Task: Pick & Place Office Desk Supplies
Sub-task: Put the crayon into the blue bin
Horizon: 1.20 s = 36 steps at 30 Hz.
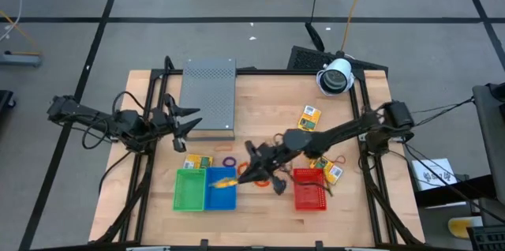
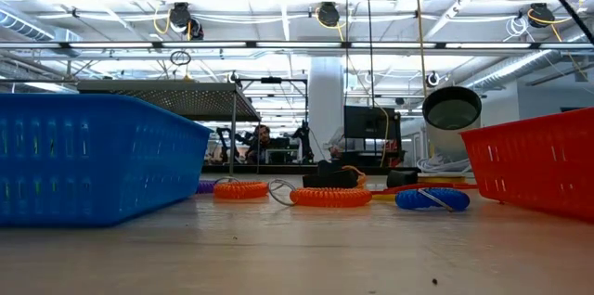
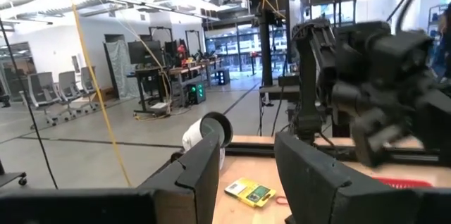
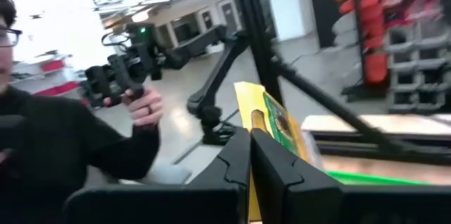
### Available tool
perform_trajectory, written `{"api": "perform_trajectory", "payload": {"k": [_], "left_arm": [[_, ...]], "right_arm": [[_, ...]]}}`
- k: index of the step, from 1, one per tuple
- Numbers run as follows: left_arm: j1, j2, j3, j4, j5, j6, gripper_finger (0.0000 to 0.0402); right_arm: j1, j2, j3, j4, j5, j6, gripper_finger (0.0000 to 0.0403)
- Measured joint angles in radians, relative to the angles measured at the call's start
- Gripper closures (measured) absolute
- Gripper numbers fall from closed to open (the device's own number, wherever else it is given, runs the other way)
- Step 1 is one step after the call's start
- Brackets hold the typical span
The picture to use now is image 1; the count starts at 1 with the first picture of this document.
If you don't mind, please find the orange floor cable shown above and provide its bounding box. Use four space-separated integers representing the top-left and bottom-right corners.
0 9 40 55

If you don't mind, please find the yellow coil wristband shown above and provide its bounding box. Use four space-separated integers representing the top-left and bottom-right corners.
208 178 239 189

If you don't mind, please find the grey chair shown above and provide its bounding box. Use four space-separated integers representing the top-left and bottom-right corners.
472 82 505 204

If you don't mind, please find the black bench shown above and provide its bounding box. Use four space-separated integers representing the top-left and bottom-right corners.
413 174 499 209

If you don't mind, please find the white printed box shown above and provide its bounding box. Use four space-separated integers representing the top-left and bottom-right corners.
410 158 458 192

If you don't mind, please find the black plastic crate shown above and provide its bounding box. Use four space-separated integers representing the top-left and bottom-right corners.
466 225 505 251

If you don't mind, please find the yellow green card package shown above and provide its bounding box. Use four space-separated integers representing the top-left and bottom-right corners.
309 155 344 185
296 104 323 132
182 153 215 170

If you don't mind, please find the grey perforated metal shelf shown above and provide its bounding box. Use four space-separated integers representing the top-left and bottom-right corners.
178 58 238 141

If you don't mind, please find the green plastic basket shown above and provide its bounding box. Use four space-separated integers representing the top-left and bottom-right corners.
172 168 207 212

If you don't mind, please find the dark rubber band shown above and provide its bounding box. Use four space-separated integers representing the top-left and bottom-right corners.
294 171 335 197

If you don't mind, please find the blue plastic basket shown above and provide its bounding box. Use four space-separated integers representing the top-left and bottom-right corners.
204 166 238 212

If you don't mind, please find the black aluminium table frame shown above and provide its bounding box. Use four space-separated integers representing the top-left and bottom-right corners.
93 55 426 251

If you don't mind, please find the yellow hanging cable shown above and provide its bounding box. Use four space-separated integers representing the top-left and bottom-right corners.
339 0 372 53

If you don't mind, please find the black hanging cable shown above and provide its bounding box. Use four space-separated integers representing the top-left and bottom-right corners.
305 0 326 53

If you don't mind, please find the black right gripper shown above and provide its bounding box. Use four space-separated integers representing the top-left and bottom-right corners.
235 139 292 197

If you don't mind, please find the black perforated computer case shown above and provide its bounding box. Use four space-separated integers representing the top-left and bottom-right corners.
286 44 390 73

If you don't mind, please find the red plastic basket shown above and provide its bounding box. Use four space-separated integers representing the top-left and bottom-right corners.
292 167 328 212

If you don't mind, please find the black floor object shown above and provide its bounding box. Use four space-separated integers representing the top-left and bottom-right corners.
0 89 17 110

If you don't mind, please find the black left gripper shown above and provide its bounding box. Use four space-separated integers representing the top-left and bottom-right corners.
151 92 204 154

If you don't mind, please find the yellow white object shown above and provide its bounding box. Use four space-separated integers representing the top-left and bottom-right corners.
447 215 485 240

